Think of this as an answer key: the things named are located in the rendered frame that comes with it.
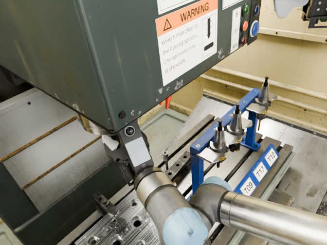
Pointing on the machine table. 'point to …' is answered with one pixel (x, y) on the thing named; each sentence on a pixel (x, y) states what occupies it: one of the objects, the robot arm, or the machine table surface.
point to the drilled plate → (129, 218)
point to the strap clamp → (99, 202)
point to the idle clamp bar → (185, 164)
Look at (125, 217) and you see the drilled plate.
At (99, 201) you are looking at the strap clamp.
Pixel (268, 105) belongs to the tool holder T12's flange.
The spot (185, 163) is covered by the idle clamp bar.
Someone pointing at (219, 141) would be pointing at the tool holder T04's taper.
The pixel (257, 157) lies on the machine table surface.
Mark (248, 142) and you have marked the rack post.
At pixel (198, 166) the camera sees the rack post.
